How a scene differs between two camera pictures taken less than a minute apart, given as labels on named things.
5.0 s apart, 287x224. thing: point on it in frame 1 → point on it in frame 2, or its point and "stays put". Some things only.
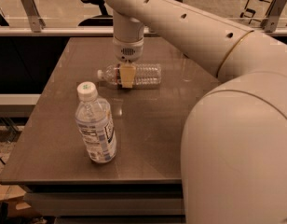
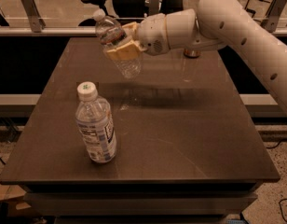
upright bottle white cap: [94, 121] stays put
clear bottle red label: [148, 76] → [111, 33]
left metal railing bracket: [36, 21] stays put
